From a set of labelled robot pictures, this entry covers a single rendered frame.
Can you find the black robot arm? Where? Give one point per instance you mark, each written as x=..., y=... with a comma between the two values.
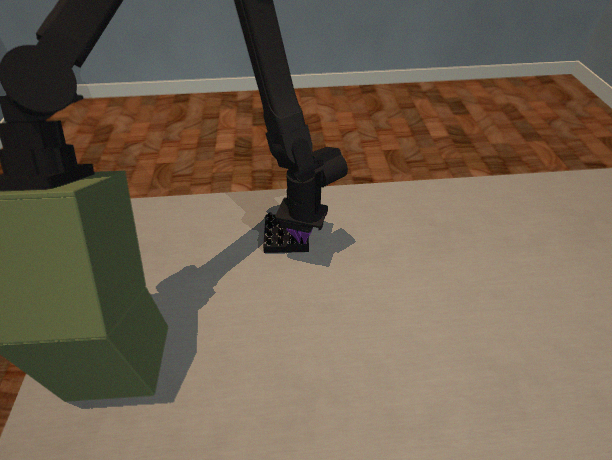
x=39, y=81

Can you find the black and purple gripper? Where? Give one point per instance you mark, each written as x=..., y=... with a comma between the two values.
x=294, y=215

